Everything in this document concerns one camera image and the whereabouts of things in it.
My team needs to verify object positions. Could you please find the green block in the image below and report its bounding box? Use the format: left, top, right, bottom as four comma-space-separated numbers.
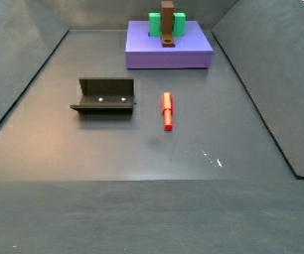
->
148, 13, 162, 37
173, 13, 186, 37

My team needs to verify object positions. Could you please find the purple base block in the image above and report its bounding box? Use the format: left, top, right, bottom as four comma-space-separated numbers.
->
126, 21, 214, 69

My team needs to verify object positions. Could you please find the red peg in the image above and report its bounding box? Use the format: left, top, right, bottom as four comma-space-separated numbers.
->
162, 92, 174, 131

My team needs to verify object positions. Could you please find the black angle fixture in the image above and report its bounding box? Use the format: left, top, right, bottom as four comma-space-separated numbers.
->
71, 77, 135, 113

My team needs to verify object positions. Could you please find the left green block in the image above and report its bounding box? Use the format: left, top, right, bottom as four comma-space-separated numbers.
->
148, 13, 162, 37

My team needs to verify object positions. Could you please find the brown L-shaped bracket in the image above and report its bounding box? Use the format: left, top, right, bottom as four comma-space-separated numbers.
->
161, 1, 175, 48

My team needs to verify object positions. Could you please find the right green block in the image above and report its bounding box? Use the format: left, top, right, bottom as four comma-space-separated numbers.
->
173, 13, 186, 37

